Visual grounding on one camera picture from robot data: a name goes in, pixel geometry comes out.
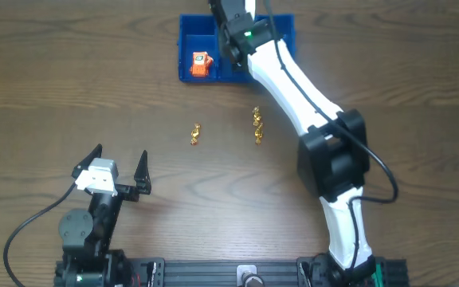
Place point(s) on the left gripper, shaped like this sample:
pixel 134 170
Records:
pixel 128 192

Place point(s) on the gold candy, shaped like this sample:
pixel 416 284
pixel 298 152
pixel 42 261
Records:
pixel 259 134
pixel 256 116
pixel 195 134

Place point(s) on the orange candy box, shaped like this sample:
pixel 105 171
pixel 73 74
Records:
pixel 199 65

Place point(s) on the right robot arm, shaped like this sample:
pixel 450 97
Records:
pixel 289 91

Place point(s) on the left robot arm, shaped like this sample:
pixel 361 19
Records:
pixel 94 235

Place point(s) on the blue tray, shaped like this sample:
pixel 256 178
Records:
pixel 191 28

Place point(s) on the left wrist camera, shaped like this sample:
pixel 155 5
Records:
pixel 98 175

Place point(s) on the mounting rail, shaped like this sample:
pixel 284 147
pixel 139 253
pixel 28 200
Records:
pixel 205 273

